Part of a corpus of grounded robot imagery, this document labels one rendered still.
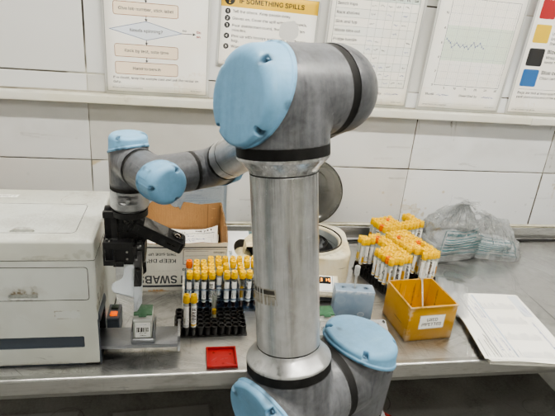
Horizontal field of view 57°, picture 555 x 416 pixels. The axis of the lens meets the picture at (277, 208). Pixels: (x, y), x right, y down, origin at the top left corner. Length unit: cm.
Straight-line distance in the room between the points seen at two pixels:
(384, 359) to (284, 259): 24
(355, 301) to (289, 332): 68
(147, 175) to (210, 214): 76
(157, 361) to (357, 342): 56
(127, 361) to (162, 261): 31
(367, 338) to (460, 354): 59
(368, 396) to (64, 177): 121
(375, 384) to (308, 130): 40
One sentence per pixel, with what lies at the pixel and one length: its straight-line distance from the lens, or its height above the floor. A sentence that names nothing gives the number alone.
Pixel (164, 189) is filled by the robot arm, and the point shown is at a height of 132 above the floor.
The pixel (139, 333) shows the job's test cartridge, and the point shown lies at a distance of 118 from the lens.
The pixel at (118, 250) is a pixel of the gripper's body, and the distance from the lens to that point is 107.
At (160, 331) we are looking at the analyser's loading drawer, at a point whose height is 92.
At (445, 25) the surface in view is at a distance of 173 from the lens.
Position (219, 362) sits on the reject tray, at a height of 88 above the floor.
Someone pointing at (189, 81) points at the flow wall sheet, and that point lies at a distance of 158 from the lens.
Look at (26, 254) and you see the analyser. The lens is 109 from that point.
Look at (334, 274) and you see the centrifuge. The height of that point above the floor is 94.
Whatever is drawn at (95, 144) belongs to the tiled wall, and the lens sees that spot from 165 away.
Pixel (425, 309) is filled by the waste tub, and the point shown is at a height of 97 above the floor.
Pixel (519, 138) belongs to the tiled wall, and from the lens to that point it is 198.
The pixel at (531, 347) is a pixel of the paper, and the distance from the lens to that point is 145.
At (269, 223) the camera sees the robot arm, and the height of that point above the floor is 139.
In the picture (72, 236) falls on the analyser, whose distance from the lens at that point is 107.
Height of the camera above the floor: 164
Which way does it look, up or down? 22 degrees down
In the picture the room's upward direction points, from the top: 5 degrees clockwise
